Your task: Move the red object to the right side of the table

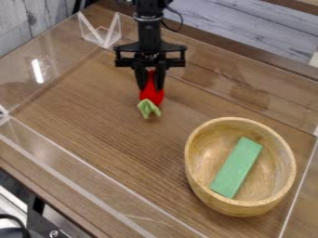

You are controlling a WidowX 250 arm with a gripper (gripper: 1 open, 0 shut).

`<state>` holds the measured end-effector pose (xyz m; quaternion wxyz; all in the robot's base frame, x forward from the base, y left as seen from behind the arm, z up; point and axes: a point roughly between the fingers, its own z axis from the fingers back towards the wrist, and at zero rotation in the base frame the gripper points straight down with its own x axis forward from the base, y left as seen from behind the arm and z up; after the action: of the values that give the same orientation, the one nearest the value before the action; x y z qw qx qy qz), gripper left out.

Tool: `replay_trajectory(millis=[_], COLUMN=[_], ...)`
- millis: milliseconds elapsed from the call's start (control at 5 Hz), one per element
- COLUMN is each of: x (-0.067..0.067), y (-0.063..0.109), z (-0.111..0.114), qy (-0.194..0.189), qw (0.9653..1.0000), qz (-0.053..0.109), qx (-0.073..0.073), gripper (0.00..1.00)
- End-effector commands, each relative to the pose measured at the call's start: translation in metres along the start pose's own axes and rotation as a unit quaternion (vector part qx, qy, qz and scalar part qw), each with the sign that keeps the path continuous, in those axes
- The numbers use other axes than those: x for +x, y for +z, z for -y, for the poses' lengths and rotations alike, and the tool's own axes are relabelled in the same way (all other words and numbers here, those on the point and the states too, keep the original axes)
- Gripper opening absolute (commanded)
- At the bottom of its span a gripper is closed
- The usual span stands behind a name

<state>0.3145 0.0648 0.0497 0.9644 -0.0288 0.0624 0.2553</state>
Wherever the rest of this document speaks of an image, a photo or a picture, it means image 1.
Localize black metal table frame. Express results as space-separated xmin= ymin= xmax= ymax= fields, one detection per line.
xmin=0 ymin=169 xmax=91 ymax=238

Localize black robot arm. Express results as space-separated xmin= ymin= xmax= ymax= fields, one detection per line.
xmin=114 ymin=0 xmax=187 ymax=91

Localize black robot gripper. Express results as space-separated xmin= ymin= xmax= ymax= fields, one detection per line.
xmin=114 ymin=42 xmax=187 ymax=91

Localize black cable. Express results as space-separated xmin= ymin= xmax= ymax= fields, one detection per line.
xmin=160 ymin=4 xmax=184 ymax=33

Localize clear acrylic tray walls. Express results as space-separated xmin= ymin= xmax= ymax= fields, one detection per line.
xmin=0 ymin=19 xmax=318 ymax=238

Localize green rectangular block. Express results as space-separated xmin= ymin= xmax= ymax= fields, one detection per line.
xmin=209 ymin=137 xmax=263 ymax=199

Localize wooden bowl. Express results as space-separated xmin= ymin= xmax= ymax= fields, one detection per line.
xmin=184 ymin=117 xmax=297 ymax=218

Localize clear acrylic corner bracket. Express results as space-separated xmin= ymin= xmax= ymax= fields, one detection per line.
xmin=78 ymin=12 xmax=122 ymax=49

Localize red plush strawberry toy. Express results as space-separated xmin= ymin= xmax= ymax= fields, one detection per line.
xmin=138 ymin=70 xmax=164 ymax=119

